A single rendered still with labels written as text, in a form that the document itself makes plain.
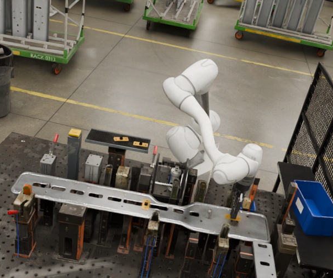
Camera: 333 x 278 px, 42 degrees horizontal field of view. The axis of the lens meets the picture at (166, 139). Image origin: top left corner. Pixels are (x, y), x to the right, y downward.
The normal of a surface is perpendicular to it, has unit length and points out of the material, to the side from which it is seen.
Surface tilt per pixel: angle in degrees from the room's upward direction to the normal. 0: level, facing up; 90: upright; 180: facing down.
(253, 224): 0
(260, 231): 0
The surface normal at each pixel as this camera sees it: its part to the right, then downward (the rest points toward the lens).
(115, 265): 0.15, -0.84
